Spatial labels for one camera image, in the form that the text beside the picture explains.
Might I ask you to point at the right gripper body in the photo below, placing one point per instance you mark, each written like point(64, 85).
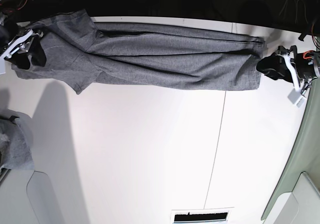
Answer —
point(11, 42)

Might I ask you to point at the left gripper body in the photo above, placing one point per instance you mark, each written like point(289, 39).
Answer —
point(304, 67)

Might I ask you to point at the grey t-shirt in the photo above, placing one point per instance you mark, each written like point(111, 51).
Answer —
point(80, 52)

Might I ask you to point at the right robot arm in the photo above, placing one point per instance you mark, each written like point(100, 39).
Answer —
point(7, 18)

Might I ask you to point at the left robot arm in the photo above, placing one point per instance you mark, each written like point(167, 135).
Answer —
point(289, 65)

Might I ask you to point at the grey cloth pile at left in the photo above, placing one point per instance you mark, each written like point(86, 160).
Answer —
point(16, 141)

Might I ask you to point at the white bin at lower right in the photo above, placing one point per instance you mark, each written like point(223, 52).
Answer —
point(299, 206)

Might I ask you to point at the white bin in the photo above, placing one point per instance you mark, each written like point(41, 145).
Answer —
point(299, 206)
point(28, 197)

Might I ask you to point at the white bin at lower left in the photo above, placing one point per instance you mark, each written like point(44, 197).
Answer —
point(28, 197)

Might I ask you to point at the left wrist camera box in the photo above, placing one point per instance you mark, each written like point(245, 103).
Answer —
point(296, 98)

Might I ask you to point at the white cable grommet slot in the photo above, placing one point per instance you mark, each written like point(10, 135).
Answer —
point(197, 216)

